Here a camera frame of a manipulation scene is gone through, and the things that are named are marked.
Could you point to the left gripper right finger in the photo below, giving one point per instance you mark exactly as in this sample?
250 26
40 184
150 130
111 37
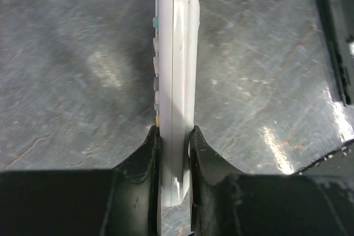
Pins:
214 191

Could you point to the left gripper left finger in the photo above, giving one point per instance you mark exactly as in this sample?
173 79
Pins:
136 197

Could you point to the white remote control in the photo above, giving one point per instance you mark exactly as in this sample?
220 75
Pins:
176 24

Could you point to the black remote control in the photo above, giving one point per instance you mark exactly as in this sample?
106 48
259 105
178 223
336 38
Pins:
337 23

